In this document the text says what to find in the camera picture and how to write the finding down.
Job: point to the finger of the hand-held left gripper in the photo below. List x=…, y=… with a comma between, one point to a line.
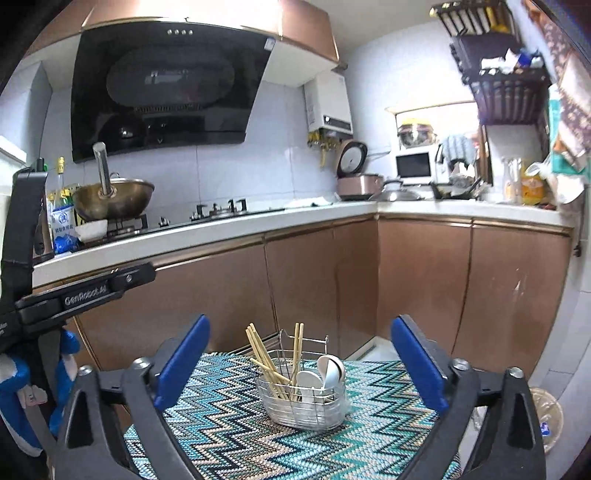
x=134, y=279

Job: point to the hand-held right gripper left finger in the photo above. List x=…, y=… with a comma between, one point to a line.
x=182, y=364

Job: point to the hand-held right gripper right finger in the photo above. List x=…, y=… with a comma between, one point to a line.
x=420, y=364

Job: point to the wooden chopstick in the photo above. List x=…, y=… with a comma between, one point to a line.
x=300, y=346
x=263, y=360
x=268, y=357
x=270, y=371
x=271, y=359
x=296, y=350

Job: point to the white ceramic spoon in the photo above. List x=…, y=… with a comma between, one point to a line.
x=308, y=382
x=333, y=369

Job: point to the person's left hand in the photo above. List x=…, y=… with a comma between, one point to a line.
x=18, y=415

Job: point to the blue white packet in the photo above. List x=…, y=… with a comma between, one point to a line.
x=64, y=230

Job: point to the zigzag patterned table mat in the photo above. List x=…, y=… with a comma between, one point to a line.
x=221, y=438

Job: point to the brown base cabinets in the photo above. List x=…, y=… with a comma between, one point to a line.
x=415, y=277

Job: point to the black gas stove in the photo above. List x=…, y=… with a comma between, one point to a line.
x=221, y=212

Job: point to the clear bottle with yellow cap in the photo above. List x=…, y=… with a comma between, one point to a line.
x=60, y=180

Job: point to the beige trash bin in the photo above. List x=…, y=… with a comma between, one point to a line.
x=548, y=415

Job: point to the steel pot lid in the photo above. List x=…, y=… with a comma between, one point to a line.
x=396, y=193

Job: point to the black frying pan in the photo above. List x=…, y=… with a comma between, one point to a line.
x=455, y=191

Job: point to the white kitchen countertop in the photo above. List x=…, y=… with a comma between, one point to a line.
x=323, y=212

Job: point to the pink rice cooker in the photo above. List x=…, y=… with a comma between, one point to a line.
x=360, y=184

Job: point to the black range hood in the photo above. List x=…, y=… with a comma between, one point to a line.
x=166, y=83

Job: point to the white microwave oven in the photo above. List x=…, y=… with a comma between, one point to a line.
x=415, y=165

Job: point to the clear glass jar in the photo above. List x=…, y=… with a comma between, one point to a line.
x=512, y=180

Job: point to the yellow food bag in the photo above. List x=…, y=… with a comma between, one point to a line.
x=538, y=187

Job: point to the blue striped cloth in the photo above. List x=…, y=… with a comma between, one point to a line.
x=456, y=150

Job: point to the steel pot with lid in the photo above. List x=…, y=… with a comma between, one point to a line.
x=417, y=136

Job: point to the yellow gas pipe valves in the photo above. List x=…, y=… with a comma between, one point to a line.
x=323, y=147

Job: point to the white plastic bag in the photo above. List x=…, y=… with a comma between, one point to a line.
x=569, y=187

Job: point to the white water heater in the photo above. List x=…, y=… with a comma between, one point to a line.
x=328, y=101

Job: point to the teal printed packet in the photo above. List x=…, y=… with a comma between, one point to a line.
x=556, y=134

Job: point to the brown patterned towel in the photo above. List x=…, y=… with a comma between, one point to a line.
x=570, y=92

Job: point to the yellow container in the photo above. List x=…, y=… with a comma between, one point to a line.
x=497, y=16

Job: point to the black wall rack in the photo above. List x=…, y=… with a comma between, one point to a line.
x=508, y=97

